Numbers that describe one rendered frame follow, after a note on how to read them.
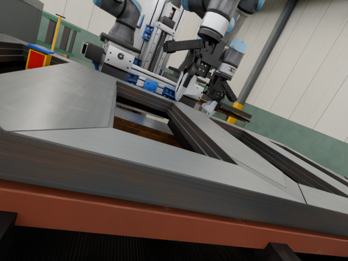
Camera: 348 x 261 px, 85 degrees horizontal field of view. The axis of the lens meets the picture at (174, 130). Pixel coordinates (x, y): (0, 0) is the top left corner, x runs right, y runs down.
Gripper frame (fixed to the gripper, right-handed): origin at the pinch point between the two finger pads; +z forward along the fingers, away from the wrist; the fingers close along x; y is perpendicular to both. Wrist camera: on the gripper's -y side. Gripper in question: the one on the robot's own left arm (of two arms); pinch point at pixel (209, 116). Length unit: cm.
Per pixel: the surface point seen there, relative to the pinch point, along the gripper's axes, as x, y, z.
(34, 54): 6, 72, 1
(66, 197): 62, 48, 7
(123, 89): -2.3, 41.8, 3.1
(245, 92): -764, -569, -85
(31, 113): 56, 55, 1
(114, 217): 62, 42, 9
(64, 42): -701, 229, 31
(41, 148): 62, 51, 2
